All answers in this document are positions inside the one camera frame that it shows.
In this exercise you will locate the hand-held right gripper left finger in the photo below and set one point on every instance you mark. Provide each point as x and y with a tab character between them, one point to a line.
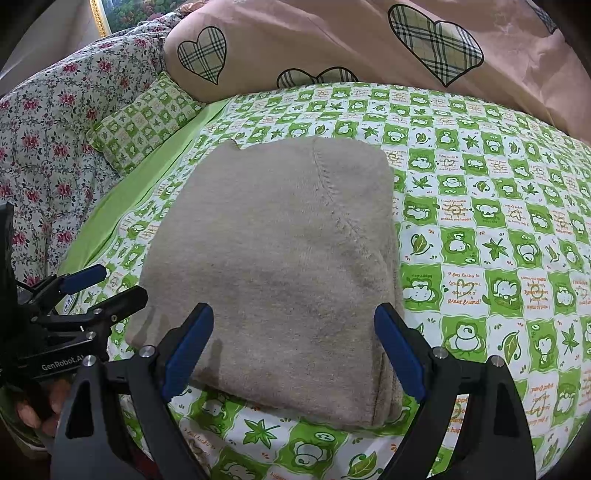
184	355

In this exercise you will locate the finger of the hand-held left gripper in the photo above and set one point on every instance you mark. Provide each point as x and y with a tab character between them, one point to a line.
120	304
83	277

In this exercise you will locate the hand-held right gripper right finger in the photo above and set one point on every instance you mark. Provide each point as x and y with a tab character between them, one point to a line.
401	355

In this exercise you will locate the beige knit sweater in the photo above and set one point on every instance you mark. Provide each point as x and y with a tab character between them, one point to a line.
277	254

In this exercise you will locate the person's left hand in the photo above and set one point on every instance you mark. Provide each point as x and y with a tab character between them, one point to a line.
51	406

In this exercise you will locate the floral quilt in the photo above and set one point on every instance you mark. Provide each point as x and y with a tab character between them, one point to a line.
55	138

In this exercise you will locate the green printed bed sheet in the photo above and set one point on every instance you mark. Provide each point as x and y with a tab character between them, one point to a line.
508	230

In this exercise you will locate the green checkered pillow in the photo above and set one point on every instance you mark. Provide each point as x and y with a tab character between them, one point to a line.
143	120

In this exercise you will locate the gold-framed landscape painting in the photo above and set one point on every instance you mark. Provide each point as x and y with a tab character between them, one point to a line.
134	9

